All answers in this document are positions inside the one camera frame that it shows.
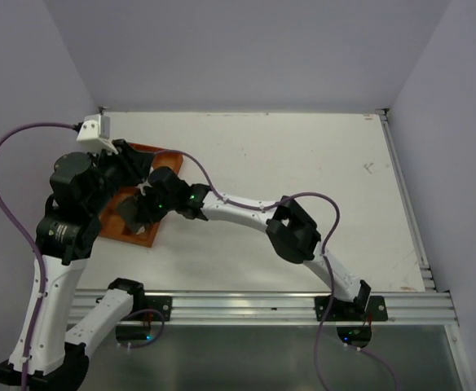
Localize aluminium frame rail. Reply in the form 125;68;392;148
64;289;461;327

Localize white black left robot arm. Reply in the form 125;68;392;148
0;140;154;390

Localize orange wooden compartment tray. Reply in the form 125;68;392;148
99;152;183;248

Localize olive underwear with cream waistband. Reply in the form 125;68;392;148
116;195;152;235

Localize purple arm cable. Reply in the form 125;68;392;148
156;149;398;391
0;121;86;391

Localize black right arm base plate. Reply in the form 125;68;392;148
314;295;389;322

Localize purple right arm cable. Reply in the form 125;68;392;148
156;149;398;391

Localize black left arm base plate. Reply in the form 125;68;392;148
121;295;173;322

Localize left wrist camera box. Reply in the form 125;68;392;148
77;114;117;153

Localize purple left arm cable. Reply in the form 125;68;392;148
0;121;86;391

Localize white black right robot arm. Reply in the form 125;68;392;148
119;167;371;320

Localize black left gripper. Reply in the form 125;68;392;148
87;138;154;214

